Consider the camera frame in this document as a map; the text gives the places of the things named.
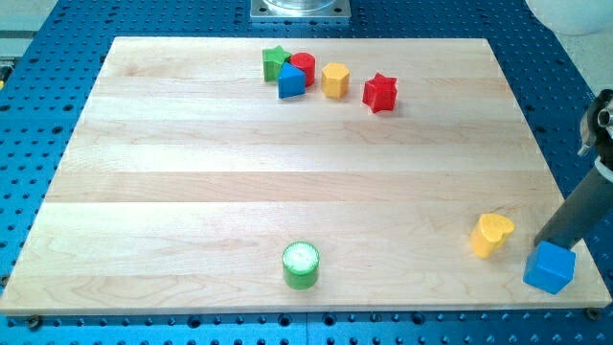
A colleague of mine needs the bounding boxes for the yellow heart block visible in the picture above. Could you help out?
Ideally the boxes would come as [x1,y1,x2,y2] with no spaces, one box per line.
[469,213,515,259]

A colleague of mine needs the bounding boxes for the blue cube block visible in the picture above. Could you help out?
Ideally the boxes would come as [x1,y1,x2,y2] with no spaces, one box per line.
[523,241,577,294]

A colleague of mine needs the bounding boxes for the green cylinder block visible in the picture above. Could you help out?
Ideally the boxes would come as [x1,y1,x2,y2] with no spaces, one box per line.
[282,241,320,290]

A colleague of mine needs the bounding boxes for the blue triangular prism block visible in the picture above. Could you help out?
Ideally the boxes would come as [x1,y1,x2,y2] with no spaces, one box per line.
[277,62,306,99]

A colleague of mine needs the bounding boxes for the light wooden board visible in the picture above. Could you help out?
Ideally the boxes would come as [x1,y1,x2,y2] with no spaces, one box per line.
[1,36,611,315]

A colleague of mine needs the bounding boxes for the yellow hexagon block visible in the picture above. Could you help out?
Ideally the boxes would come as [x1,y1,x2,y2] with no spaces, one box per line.
[321,62,351,99]

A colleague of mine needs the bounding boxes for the red star block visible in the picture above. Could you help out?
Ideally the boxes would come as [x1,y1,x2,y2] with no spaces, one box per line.
[362,73,397,113]

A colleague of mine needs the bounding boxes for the red cylinder block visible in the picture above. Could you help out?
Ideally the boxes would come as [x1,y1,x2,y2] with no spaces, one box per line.
[289,52,316,87]

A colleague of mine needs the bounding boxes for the green star block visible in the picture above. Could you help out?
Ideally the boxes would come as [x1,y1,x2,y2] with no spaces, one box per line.
[262,45,292,82]

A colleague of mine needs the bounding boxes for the blue perforated table plate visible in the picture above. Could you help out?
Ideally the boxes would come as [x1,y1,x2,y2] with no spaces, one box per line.
[1,1,612,344]

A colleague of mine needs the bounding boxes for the white object top right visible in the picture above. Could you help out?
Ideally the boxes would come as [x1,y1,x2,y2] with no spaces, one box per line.
[526,0,612,35]

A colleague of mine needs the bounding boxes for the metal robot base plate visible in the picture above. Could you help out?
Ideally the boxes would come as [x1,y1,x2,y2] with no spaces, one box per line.
[250,0,352,19]

